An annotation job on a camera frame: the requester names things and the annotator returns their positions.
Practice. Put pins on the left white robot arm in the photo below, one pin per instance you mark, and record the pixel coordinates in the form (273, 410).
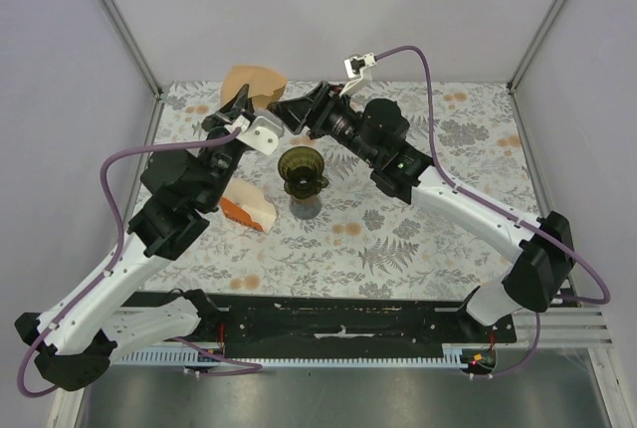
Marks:
(73, 343)

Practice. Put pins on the black mounting base plate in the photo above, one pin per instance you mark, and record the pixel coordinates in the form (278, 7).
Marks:
(321, 328)

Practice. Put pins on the brown paper coffee filter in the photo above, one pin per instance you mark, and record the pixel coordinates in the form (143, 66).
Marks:
(266, 86)

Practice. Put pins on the aluminium frame post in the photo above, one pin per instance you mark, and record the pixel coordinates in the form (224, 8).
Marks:
(131, 46)
(538, 38)

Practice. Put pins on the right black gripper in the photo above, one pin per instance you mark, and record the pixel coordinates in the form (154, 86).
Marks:
(312, 111)

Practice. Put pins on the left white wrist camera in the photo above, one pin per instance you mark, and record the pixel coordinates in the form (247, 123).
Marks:
(258, 131)

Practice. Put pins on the left aluminium frame post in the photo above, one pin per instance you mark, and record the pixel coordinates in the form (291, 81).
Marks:
(131, 46)

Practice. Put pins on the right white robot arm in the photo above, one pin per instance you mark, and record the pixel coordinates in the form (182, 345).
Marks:
(538, 248)

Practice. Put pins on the right aluminium frame post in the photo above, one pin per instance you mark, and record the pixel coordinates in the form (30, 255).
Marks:
(538, 38)

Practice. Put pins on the orange coffee filter box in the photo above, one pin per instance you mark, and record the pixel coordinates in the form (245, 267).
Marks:
(246, 204)

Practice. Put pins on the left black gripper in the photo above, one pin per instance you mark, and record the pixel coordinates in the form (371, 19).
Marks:
(230, 111)

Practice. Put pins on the floral patterned table mat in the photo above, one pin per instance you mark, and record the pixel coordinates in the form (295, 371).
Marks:
(363, 243)

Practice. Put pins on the dark glass dripper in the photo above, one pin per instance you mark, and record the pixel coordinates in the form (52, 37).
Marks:
(302, 168)

